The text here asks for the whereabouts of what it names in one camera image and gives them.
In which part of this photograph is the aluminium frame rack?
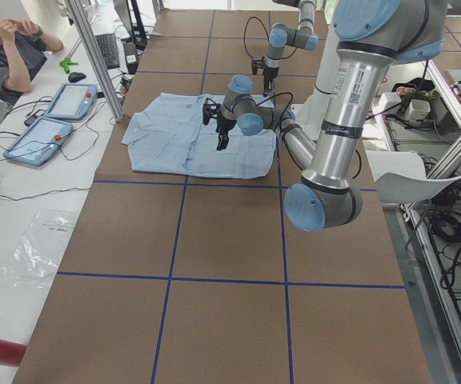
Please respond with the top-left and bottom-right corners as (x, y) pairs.
(398, 59), (461, 384)

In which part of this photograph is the light blue button shirt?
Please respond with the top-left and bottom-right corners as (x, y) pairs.
(122, 93), (276, 179)

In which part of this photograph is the lower blue teach pendant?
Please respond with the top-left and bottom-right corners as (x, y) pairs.
(3, 117), (74, 166)

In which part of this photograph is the black computer keyboard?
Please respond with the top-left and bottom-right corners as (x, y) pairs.
(94, 34), (120, 70)

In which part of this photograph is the black braided right cable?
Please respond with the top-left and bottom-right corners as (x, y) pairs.
(243, 15), (271, 65)

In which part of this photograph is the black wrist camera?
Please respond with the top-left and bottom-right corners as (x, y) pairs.
(202, 98), (220, 126)
(251, 58), (265, 75)

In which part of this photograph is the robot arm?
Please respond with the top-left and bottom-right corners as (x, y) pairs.
(203, 1), (447, 231)
(259, 0), (319, 96)

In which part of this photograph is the white curved paper sheet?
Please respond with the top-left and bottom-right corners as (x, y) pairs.
(366, 150), (461, 204)

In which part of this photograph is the white box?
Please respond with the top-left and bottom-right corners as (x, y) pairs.
(378, 92), (402, 114)

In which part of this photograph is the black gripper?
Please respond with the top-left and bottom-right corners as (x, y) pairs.
(263, 66), (279, 97)
(216, 115), (235, 151)

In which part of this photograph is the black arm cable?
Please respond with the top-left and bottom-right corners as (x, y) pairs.
(230, 91), (363, 181)

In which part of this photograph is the aluminium frame post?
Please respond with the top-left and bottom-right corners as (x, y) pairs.
(65, 0), (123, 122)

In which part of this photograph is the seated person in grey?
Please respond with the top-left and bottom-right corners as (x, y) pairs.
(0, 18), (64, 105)

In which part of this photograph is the black computer mouse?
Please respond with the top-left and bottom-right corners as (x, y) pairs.
(68, 72), (86, 83)

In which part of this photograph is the blue teach pendant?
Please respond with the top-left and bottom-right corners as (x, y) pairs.
(3, 117), (74, 166)
(44, 83), (98, 121)

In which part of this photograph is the clear plastic bag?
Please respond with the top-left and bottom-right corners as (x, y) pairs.
(0, 210), (79, 291)

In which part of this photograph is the black smartphone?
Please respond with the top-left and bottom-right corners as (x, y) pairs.
(23, 114), (41, 126)

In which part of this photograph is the upper blue teach pendant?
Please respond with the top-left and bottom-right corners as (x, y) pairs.
(44, 83), (98, 121)

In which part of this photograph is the green plastic tool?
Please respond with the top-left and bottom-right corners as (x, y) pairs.
(59, 57), (78, 74)

